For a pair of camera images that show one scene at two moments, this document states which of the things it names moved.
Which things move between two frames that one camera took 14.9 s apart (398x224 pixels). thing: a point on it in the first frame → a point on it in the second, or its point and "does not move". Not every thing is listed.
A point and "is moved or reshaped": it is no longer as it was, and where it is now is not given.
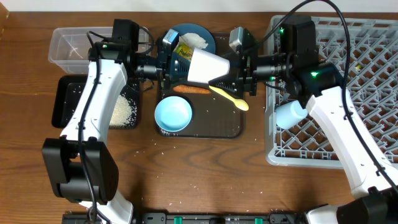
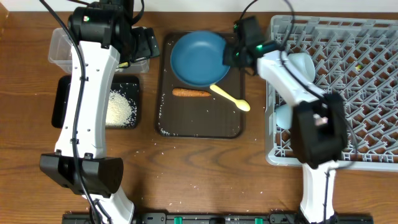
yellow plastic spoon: x=240 y=104 does not move
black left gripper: x=167 y=63 → x=146 y=47
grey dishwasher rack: x=365 y=51 does not move
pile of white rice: x=122 y=114 does not move
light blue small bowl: x=173 y=114 is moved or reshaped
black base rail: x=198 y=218 does not move
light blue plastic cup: x=288 y=114 does not move
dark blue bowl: x=199 y=30 → x=196 y=58
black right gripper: x=246 y=73 → x=229 y=55
